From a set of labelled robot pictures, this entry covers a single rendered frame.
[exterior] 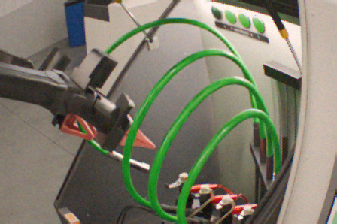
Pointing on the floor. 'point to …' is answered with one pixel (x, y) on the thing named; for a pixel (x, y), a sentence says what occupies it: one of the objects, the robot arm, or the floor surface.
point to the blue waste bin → (75, 22)
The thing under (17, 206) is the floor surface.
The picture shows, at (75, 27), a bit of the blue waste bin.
